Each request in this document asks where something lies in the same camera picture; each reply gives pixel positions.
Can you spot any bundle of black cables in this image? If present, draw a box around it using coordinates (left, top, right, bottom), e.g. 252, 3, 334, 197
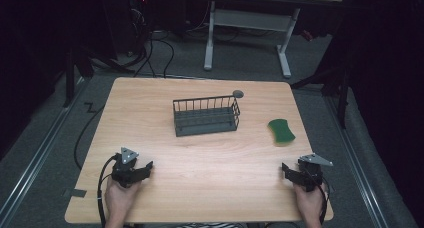
116, 0, 176, 79

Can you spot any white-framed wooden desk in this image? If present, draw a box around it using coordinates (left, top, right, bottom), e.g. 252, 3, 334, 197
203, 0, 345, 80

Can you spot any black floor cable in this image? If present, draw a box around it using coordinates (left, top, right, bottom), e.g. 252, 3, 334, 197
73, 101, 106, 171

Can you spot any person's left hand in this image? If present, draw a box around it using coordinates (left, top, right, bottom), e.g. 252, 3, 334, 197
104, 177, 143, 228

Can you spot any person's right hand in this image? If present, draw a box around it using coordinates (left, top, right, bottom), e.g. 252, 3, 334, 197
292, 182, 327, 228

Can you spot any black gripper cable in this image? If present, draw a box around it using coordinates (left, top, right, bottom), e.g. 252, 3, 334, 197
317, 177, 332, 226
96, 153, 120, 228

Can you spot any grey tape strip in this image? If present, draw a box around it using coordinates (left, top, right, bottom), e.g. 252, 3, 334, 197
62, 187, 88, 199

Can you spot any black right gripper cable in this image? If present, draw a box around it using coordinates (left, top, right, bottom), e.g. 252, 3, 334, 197
317, 177, 332, 226

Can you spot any metal floor rail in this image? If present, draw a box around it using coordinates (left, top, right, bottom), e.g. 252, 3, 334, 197
0, 77, 88, 225
325, 93, 390, 228

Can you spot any striped clothing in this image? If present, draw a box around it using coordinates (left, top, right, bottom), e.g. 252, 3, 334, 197
172, 221, 248, 228

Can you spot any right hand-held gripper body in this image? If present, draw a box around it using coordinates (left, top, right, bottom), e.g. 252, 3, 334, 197
297, 153, 334, 193

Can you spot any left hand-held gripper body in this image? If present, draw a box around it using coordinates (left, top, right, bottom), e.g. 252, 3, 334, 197
111, 146, 140, 189

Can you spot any green sponge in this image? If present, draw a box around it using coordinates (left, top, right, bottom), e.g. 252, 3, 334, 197
267, 118, 297, 146

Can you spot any dark grey wire rack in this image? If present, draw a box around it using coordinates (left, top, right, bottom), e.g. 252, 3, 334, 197
172, 89, 245, 138

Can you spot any black metal stand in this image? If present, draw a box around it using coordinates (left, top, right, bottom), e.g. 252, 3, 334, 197
61, 46, 96, 109
289, 37, 352, 130

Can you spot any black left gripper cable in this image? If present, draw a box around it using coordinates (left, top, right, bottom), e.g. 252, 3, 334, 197
96, 153, 120, 228

